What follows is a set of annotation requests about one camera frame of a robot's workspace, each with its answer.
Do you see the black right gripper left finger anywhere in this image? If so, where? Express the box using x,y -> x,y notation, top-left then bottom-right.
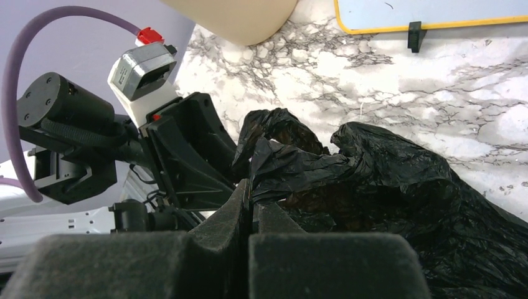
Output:
1,179 -> 251,298

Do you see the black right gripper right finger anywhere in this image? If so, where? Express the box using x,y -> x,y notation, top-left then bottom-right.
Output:
248,204 -> 431,298

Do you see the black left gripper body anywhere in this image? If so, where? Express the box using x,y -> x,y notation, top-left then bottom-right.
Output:
140,92 -> 236,211

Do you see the black plastic trash bag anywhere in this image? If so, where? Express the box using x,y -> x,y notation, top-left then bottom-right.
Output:
232,108 -> 527,298

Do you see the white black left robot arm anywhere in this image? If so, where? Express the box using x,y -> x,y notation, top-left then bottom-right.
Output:
1,72 -> 235,274

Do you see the beige cylindrical trash bin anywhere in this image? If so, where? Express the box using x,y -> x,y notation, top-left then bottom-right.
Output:
164,0 -> 298,46

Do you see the yellow framed whiteboard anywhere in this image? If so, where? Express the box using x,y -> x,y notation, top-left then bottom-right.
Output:
334,0 -> 527,34

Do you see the black whiteboard stand clip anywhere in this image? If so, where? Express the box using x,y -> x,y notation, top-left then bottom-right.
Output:
407,21 -> 427,54

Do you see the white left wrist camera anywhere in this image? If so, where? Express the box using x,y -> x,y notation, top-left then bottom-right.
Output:
107,27 -> 177,128

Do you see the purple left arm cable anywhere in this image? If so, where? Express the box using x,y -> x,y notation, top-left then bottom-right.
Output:
1,6 -> 143,204

